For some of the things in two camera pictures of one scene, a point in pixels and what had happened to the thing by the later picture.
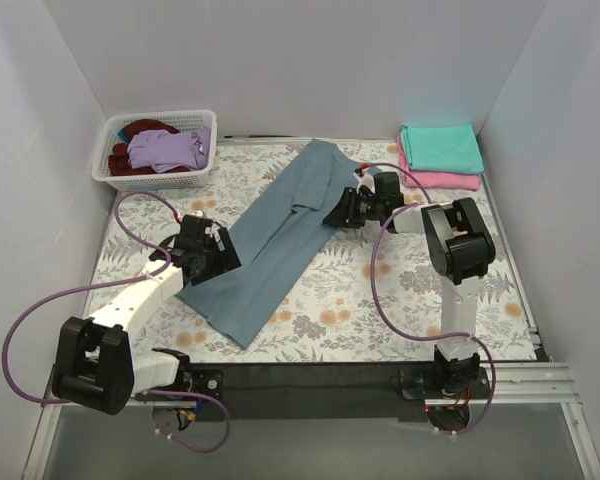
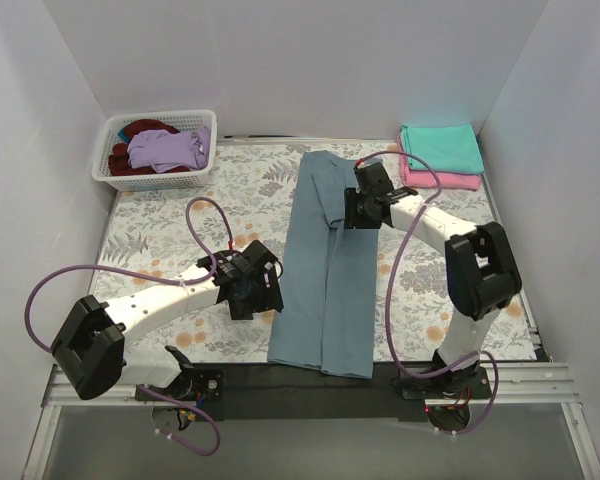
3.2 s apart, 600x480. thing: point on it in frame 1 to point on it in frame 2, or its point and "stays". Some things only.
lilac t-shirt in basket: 162,150 stays
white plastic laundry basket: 168,150 stays
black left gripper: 212,257 to 252,301
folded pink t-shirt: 453,181 stays
